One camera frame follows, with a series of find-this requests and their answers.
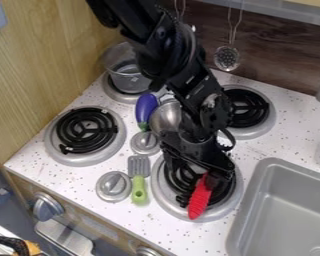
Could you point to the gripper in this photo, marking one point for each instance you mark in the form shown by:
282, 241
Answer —
198, 150

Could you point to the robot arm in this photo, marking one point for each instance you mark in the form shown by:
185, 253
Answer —
167, 50

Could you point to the toy sink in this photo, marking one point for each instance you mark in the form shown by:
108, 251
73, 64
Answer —
287, 213

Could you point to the silver ladle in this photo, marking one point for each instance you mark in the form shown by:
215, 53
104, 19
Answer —
165, 116

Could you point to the purple toy eggplant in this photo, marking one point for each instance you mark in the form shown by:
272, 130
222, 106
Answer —
145, 106

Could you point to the silver skimmer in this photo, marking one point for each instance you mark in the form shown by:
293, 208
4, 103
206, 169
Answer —
227, 58

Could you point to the toy stove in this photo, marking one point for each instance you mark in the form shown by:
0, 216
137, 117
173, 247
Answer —
84, 136

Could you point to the silver pot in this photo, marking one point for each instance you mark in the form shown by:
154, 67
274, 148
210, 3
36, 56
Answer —
122, 71

